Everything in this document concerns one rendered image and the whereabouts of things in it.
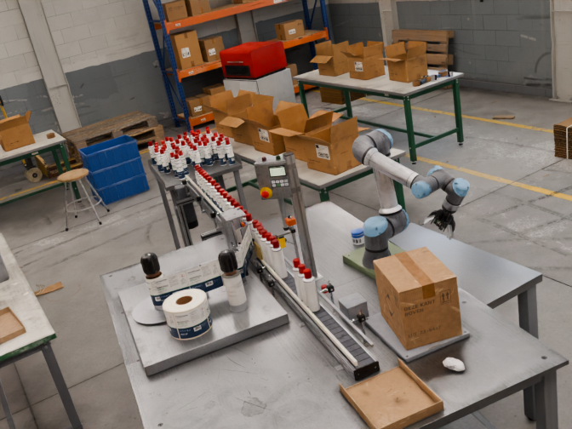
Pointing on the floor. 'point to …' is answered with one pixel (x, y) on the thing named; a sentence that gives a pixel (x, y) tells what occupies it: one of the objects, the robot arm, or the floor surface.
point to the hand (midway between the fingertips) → (437, 231)
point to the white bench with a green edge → (18, 346)
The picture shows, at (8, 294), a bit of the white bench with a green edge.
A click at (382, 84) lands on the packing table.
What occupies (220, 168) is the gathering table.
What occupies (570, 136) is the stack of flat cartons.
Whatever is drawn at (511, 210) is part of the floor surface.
